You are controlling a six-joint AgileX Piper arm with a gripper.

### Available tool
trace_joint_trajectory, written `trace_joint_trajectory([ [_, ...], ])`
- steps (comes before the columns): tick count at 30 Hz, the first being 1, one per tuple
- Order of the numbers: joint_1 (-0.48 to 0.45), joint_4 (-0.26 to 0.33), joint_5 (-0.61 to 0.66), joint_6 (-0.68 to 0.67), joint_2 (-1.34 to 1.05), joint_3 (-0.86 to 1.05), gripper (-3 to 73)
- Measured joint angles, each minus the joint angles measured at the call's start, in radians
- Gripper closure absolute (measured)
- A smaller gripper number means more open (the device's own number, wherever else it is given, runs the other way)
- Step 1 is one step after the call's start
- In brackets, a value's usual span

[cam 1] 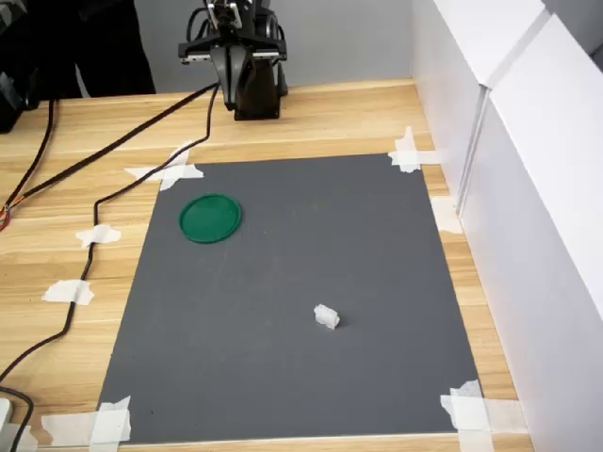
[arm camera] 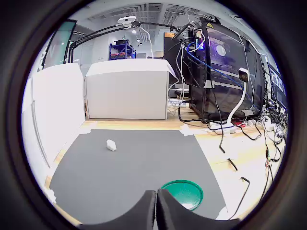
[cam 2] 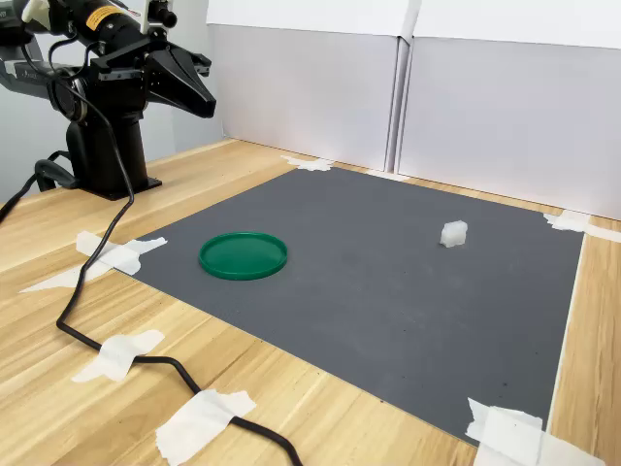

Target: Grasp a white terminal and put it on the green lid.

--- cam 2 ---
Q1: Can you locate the round green lid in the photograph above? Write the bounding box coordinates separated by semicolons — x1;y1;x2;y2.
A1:
197;231;289;282

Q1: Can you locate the small wrist camera board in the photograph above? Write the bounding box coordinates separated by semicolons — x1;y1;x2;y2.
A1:
139;0;179;34

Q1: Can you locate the white tape piece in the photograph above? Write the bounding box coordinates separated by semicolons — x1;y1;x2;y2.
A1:
533;429;607;466
76;230;169;278
541;211;591;233
279;154;336;173
71;329;165;384
18;261;113;295
364;169;411;183
464;396;544;466
581;223;621;244
154;389;257;461

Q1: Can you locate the black base power cable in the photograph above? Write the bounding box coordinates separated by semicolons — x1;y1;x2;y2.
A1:
0;149;79;224

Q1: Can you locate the black camera cable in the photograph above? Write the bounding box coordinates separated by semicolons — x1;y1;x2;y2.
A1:
48;41;305;466

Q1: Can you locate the small white plastic terminal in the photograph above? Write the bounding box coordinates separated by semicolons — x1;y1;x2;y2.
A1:
439;218;470;250

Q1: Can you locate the white cable holder on arm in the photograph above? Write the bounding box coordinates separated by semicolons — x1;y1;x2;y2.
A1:
21;0;59;35

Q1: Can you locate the dark grey mat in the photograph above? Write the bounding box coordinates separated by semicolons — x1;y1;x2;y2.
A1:
130;164;586;446

